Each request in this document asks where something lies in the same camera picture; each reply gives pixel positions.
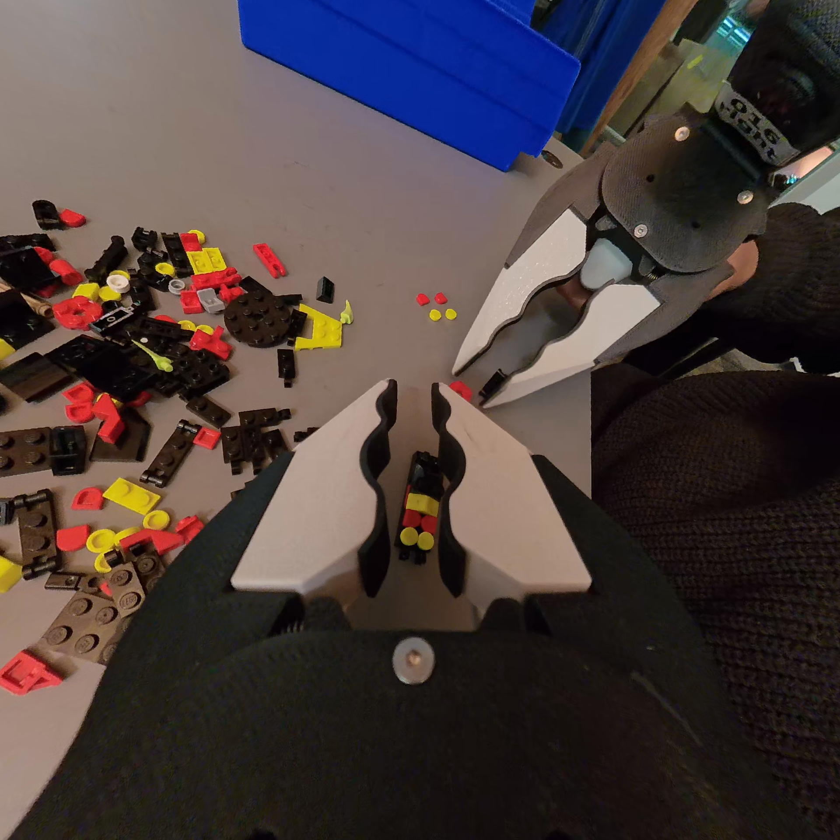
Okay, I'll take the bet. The pile of loose lego pieces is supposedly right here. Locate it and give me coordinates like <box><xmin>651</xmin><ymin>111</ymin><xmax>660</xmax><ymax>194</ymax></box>
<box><xmin>0</xmin><ymin>197</ymin><xmax>355</xmax><ymax>697</ymax></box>

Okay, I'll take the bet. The black round lego plate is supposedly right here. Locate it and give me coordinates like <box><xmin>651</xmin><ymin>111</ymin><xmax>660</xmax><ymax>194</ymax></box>
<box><xmin>224</xmin><ymin>291</ymin><xmax>294</xmax><ymax>349</ymax></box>

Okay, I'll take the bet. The blue plastic bin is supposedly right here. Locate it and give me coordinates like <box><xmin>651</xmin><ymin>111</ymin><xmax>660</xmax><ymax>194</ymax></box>
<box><xmin>535</xmin><ymin>0</ymin><xmax>665</xmax><ymax>135</ymax></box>
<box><xmin>238</xmin><ymin>0</ymin><xmax>581</xmax><ymax>173</ymax></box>

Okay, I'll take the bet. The person's right forearm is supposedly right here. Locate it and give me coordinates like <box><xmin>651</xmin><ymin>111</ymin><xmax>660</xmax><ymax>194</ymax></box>
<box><xmin>623</xmin><ymin>200</ymin><xmax>840</xmax><ymax>375</ymax></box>

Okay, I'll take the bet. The yellow lego wedge plate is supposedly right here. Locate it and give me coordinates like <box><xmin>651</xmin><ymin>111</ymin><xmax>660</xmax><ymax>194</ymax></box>
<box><xmin>294</xmin><ymin>303</ymin><xmax>345</xmax><ymax>352</ymax></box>

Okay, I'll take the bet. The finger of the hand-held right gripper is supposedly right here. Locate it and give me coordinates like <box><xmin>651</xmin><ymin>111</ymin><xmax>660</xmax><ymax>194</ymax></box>
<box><xmin>451</xmin><ymin>207</ymin><xmax>593</xmax><ymax>378</ymax></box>
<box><xmin>479</xmin><ymin>281</ymin><xmax>662</xmax><ymax>410</ymax></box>

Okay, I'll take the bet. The wooden post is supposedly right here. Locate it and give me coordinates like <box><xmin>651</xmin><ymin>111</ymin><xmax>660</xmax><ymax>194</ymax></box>
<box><xmin>581</xmin><ymin>0</ymin><xmax>700</xmax><ymax>158</ymax></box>

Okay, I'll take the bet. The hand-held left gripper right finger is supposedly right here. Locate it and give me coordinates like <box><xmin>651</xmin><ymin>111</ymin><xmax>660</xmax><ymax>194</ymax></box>
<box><xmin>430</xmin><ymin>382</ymin><xmax>593</xmax><ymax>627</ymax></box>

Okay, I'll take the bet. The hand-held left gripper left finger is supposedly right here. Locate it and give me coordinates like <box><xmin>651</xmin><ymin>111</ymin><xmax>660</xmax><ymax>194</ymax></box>
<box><xmin>230</xmin><ymin>378</ymin><xmax>400</xmax><ymax>630</ymax></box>

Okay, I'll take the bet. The person's right hand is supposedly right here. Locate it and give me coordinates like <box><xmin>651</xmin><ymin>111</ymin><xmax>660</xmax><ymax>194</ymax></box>
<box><xmin>705</xmin><ymin>238</ymin><xmax>762</xmax><ymax>304</ymax></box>

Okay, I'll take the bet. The black red yellow lego assembly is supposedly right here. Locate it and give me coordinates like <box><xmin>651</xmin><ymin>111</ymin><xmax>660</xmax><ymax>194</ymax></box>
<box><xmin>394</xmin><ymin>450</ymin><xmax>447</xmax><ymax>567</ymax></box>

